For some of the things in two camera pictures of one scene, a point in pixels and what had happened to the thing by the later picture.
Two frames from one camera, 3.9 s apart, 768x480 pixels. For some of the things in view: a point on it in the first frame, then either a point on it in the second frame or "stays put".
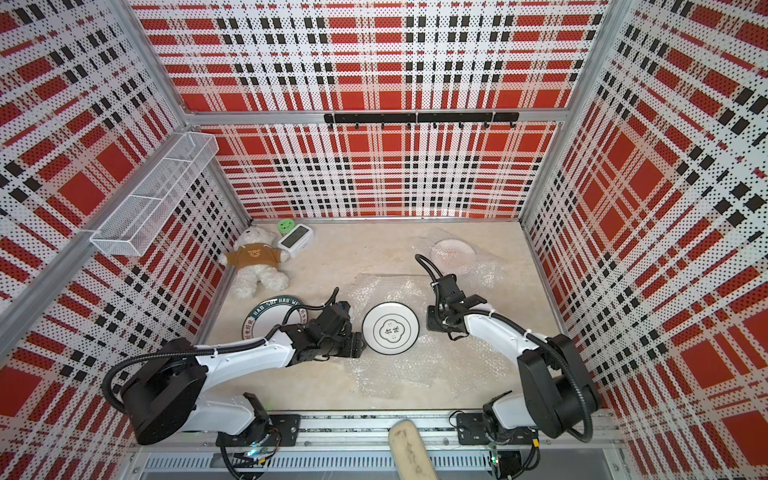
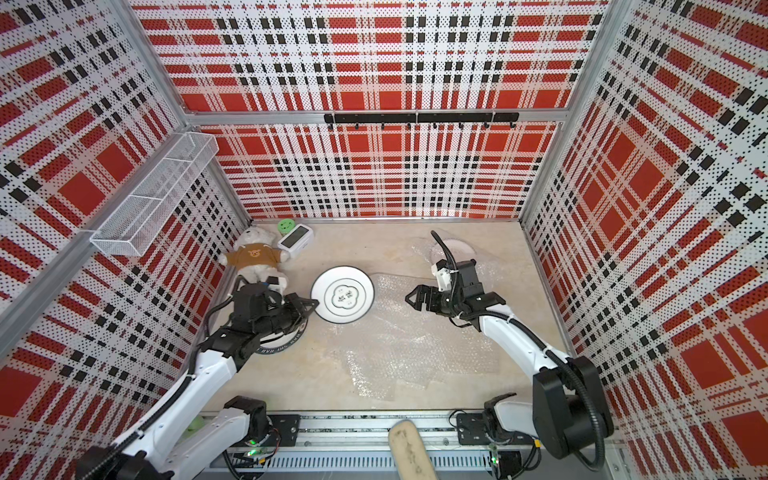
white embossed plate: (390, 328) to (345, 294)
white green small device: (297, 240) stays put
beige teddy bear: (256, 258) stays put
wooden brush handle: (409, 452) stays put
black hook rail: (423, 118) stays put
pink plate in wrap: (452, 256) stays put
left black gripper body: (343, 345) to (283, 317)
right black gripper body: (436, 321) to (444, 303)
